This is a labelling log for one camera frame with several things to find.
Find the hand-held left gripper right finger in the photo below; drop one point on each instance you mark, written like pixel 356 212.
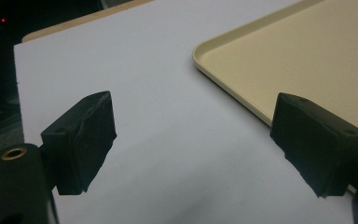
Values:
pixel 313 140

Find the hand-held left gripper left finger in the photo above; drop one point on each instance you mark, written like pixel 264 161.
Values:
pixel 80 140

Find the beige plastic tray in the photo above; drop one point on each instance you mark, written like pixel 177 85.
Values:
pixel 307 56

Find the white table cover sheet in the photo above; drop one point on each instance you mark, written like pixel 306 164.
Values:
pixel 167 124

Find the small red indicator light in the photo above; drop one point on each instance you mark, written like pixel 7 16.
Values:
pixel 3 20

